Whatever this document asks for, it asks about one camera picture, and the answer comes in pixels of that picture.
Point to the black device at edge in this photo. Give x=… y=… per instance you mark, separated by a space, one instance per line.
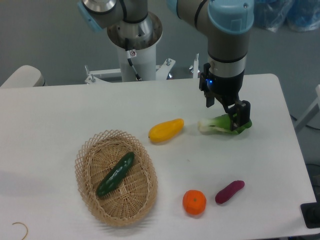
x=311 y=214

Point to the beige chair seat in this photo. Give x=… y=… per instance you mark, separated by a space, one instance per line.
x=25 y=76

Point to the blue plastic bag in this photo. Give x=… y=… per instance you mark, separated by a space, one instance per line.
x=300 y=15

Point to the green cucumber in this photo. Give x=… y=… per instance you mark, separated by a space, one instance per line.
x=111 y=181

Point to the yellow mango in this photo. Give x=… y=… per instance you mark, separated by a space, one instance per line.
x=165 y=131

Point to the woven wicker basket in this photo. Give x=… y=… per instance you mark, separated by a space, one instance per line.
x=137 y=192

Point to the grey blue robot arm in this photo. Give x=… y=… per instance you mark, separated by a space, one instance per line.
x=225 y=23

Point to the orange tangerine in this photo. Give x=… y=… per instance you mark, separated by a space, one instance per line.
x=194 y=202

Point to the purple sweet potato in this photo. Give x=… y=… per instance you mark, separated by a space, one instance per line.
x=229 y=191

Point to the green bok choy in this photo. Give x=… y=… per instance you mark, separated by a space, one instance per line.
x=220 y=124

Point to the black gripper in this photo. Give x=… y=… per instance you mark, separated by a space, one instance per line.
x=226 y=91

